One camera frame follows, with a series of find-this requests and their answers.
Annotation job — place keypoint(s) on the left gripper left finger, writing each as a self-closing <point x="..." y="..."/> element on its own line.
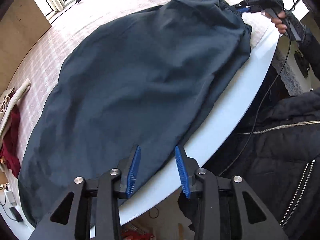
<point x="70" y="216"/>

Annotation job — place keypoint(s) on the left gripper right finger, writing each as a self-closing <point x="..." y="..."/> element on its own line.
<point x="227" y="208"/>

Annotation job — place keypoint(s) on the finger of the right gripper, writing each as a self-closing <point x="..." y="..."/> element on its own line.
<point x="243" y="9"/>
<point x="239" y="5"/>

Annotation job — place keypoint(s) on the dark grey trousers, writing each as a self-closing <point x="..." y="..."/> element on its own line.
<point x="149" y="78"/>

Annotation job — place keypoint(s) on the person right forearm sleeve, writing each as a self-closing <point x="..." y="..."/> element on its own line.
<point x="307" y="44"/>

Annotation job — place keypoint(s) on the person right hand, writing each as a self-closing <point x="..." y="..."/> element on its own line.
<point x="277" y="21"/>

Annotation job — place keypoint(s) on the black power adapter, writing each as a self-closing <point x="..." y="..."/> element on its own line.
<point x="16" y="214"/>

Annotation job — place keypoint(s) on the white lace cloth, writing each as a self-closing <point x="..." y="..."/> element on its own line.
<point x="287" y="74"/>

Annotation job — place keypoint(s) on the black jacket with zippers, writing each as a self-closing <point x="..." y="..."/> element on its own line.
<point x="278" y="157"/>

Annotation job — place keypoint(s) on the dark red garment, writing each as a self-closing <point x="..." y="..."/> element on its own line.
<point x="9" y="146"/>

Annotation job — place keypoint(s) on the beige garment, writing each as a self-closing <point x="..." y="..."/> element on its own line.
<point x="9" y="99"/>

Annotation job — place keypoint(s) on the pink plaid table cloth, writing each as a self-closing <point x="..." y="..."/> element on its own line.
<point x="41" y="66"/>

